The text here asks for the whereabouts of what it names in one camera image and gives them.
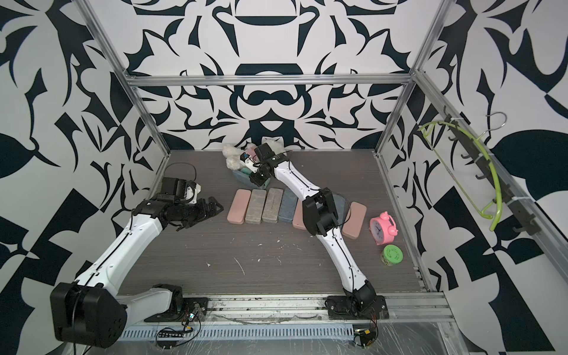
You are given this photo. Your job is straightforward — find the grey case white glasses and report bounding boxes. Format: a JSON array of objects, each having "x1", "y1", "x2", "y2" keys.
[{"x1": 278, "y1": 189, "x2": 298, "y2": 223}]

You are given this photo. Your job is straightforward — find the teal case yellow glasses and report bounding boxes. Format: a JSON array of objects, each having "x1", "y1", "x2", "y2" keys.
[{"x1": 262, "y1": 188, "x2": 284, "y2": 223}]

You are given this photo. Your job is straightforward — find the teal case black sunglasses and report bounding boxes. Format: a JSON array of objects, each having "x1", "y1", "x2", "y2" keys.
[{"x1": 245, "y1": 189, "x2": 267, "y2": 225}]

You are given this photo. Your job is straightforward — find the pink case red glasses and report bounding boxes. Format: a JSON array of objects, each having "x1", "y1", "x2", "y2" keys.
[{"x1": 227, "y1": 189, "x2": 251, "y2": 225}]

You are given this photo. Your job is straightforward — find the pink case thin glasses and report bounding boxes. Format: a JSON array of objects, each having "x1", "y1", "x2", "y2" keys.
[{"x1": 292, "y1": 201, "x2": 306, "y2": 231}]

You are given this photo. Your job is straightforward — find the grey case black sunglasses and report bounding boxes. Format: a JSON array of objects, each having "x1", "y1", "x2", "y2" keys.
[{"x1": 333, "y1": 193, "x2": 348, "y2": 225}]

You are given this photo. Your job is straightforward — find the pink case purple glasses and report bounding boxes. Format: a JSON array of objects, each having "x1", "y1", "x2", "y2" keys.
[{"x1": 342, "y1": 202, "x2": 367, "y2": 240}]

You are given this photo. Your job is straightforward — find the grey teal case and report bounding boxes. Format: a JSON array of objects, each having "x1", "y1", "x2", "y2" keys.
[{"x1": 232, "y1": 170, "x2": 271, "y2": 190}]

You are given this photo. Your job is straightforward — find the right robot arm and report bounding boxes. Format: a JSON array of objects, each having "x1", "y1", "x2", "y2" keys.
[{"x1": 242, "y1": 143, "x2": 377, "y2": 314}]

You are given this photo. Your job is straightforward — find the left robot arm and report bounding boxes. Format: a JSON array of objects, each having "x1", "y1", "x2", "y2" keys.
[{"x1": 50, "y1": 177, "x2": 224, "y2": 348}]

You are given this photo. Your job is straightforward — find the white pink plush toy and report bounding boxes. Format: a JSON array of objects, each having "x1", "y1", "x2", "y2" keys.
[{"x1": 222, "y1": 138, "x2": 285, "y2": 171}]

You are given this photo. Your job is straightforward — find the pink alarm clock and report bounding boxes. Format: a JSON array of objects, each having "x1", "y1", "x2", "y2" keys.
[{"x1": 369, "y1": 212, "x2": 399, "y2": 246}]

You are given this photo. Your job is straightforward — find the green round tin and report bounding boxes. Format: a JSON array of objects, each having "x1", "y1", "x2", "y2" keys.
[{"x1": 381, "y1": 244, "x2": 404, "y2": 266}]

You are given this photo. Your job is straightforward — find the small black electronics box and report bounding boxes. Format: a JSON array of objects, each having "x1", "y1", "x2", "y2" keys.
[{"x1": 353, "y1": 328, "x2": 377, "y2": 348}]

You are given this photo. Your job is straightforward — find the green clothes hanger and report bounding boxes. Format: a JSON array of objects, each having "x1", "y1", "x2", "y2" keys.
[{"x1": 419, "y1": 121, "x2": 494, "y2": 230}]

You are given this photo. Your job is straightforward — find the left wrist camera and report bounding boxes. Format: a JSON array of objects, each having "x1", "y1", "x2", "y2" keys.
[{"x1": 185, "y1": 180, "x2": 201, "y2": 204}]

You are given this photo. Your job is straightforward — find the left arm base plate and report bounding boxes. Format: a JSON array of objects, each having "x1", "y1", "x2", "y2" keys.
[{"x1": 144, "y1": 297, "x2": 209, "y2": 323}]

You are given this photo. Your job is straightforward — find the black connector with cables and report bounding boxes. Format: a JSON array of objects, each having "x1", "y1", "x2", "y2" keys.
[{"x1": 155, "y1": 327, "x2": 186, "y2": 342}]

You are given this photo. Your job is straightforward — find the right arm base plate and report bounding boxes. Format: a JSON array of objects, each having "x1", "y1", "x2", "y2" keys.
[{"x1": 324, "y1": 295, "x2": 390, "y2": 320}]

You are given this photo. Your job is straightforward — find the black wall hook rack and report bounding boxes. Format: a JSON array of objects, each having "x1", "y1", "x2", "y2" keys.
[{"x1": 442, "y1": 112, "x2": 542, "y2": 236}]

